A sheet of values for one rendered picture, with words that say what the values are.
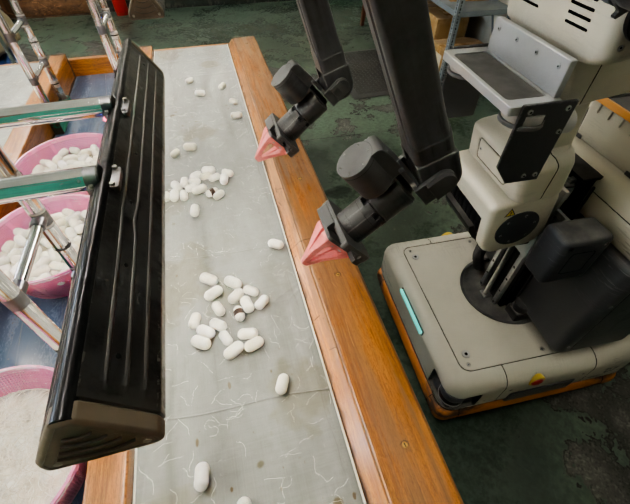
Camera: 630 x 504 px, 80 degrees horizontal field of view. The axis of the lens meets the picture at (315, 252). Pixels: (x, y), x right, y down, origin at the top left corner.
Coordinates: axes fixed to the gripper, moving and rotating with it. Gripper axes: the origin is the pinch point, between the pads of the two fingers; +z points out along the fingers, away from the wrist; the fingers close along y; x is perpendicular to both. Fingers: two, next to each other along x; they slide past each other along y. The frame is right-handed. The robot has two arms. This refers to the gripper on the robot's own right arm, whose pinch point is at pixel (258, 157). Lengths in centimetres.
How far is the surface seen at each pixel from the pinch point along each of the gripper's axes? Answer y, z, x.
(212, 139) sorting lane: -24.1, 13.3, -0.8
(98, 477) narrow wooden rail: 60, 27, -17
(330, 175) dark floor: -93, 17, 94
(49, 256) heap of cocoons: 13.0, 40.9, -25.2
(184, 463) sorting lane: 60, 21, -9
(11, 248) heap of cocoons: 8, 48, -30
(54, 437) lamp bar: 67, -3, -35
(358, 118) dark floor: -151, -11, 120
